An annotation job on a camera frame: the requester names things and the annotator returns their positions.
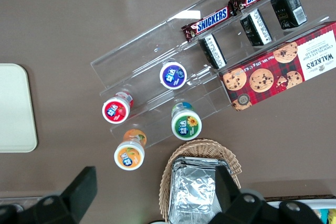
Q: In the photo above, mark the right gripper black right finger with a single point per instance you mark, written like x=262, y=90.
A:
x=236, y=208

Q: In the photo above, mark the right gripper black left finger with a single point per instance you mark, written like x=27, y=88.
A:
x=76, y=195

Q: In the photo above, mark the tan oval wicker basket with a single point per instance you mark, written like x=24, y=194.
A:
x=202, y=148

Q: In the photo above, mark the white rectangular tray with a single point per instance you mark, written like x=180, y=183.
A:
x=14, y=108

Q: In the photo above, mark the aluminium foil container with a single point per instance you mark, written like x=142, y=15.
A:
x=191, y=190

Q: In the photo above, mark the clear plastic container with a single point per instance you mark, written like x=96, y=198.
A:
x=23, y=200

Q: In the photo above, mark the orange lid gum jar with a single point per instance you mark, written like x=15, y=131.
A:
x=129, y=155

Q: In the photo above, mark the white plastic bin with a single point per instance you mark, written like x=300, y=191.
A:
x=325, y=204

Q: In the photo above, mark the colourful snack packet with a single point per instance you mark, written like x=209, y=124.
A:
x=328, y=216

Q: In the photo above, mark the red lid gum jar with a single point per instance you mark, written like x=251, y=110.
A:
x=116, y=110

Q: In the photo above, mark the green lid gum jar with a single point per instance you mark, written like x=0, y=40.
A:
x=186, y=125

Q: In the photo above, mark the red Walkers cookie box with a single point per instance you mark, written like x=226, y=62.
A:
x=278, y=72

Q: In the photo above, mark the purple lid gum jar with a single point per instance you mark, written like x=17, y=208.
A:
x=173, y=75

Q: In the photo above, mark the small black white box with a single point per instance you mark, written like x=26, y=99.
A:
x=288, y=9
x=256, y=27
x=213, y=51

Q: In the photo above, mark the clear acrylic tiered stand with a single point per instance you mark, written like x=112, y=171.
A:
x=147, y=51

